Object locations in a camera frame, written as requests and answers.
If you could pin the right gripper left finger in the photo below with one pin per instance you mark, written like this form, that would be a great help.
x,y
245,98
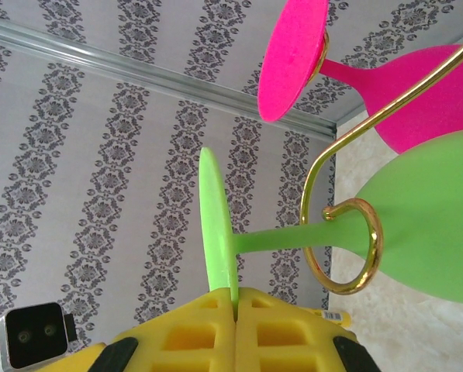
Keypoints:
x,y
200,341

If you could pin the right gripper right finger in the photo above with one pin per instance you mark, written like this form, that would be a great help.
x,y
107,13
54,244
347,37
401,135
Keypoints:
x,y
277,341

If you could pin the green wine glass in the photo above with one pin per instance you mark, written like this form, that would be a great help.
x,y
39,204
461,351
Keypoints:
x,y
429,224

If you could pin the pink wine glass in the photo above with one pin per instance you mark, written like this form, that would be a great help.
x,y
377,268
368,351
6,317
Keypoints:
x,y
293,58

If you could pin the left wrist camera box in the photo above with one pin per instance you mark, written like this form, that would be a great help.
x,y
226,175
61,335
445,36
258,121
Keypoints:
x,y
33,335

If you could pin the aluminium frame post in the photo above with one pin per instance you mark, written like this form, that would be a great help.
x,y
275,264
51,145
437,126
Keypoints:
x,y
138,73

